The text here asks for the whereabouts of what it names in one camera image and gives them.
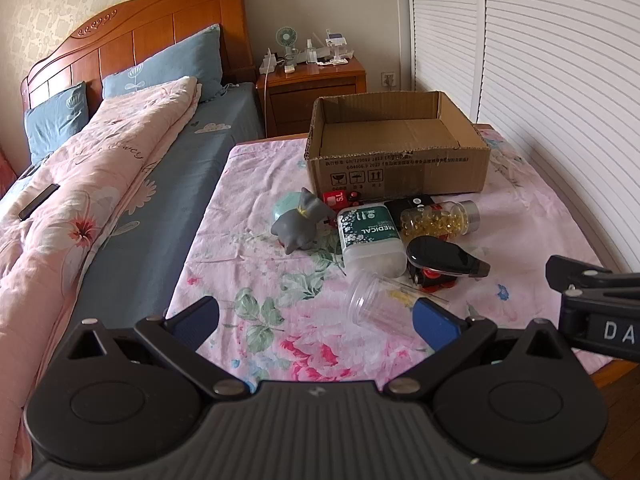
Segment white louvered closet door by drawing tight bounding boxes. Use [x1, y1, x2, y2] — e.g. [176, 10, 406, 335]
[408, 0, 639, 271]

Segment wooden nightstand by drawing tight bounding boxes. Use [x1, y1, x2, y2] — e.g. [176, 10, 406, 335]
[256, 58, 367, 138]

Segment blue bed sheet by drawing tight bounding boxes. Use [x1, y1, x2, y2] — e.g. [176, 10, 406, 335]
[68, 82, 262, 328]

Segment blue pillow near nightstand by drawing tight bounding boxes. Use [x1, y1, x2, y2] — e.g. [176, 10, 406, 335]
[102, 24, 224, 102]

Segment wooden bed headboard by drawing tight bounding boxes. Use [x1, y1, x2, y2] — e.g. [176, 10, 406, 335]
[21, 0, 257, 113]

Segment blue pillow far side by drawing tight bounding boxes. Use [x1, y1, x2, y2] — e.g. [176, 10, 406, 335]
[24, 81, 89, 165]

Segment black toy car red wheels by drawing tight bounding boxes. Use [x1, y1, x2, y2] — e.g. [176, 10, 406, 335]
[407, 263, 458, 294]

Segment white power strip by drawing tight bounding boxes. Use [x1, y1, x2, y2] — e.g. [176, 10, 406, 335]
[259, 49, 278, 76]

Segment wall power outlet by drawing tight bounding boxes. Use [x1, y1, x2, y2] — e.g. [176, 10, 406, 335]
[381, 72, 396, 89]

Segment clear spray bottle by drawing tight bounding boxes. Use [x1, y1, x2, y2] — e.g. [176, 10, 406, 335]
[305, 38, 318, 65]

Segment yellow capsule bottle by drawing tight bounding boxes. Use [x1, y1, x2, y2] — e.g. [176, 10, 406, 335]
[400, 200, 480, 244]

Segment small green desk fan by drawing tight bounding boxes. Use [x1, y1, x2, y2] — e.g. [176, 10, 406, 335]
[276, 26, 297, 74]

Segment red toy train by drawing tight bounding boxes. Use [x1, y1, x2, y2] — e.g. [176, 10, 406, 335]
[322, 190, 361, 212]

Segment phone stand with device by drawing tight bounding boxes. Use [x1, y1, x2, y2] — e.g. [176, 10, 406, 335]
[326, 30, 348, 65]

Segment black digital timer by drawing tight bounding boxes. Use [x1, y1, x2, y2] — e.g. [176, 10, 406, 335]
[384, 194, 434, 229]

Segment medical cotton swab container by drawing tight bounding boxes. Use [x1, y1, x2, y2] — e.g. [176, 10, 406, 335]
[337, 203, 407, 281]

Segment clear plastic jar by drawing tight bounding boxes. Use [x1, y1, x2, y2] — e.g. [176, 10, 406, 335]
[346, 271, 447, 335]

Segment pink floral quilt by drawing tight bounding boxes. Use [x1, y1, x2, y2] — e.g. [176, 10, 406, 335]
[1, 76, 202, 479]

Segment floral pink table cloth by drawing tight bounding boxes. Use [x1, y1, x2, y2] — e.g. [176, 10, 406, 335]
[168, 128, 597, 387]

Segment brown cardboard box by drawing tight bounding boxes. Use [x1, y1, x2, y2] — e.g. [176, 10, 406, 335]
[305, 91, 490, 200]

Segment mint green oval case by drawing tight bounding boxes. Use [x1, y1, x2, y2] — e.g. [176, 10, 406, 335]
[272, 192, 302, 221]

